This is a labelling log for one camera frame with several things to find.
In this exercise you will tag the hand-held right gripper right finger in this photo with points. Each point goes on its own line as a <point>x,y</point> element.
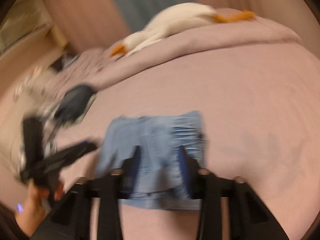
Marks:
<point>182,165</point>

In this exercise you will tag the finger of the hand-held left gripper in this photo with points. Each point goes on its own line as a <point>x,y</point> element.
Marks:
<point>85,143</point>
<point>75,153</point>

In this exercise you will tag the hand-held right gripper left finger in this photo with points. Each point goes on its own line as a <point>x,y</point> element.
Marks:
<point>136,165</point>

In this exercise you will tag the light blue denim pants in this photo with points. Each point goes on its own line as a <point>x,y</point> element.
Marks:
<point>155,140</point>

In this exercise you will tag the person's left hand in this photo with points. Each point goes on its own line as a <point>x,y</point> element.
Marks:
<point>32,205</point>

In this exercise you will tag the folded dark denim jeans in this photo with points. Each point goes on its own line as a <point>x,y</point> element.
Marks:
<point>75,102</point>

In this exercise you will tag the pink duvet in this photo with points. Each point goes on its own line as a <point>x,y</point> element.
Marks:
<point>200,45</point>

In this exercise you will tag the white goose plush toy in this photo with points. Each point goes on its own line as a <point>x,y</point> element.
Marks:
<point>180,20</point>

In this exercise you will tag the blue curtain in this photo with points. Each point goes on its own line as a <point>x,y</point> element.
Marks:
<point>147,2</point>

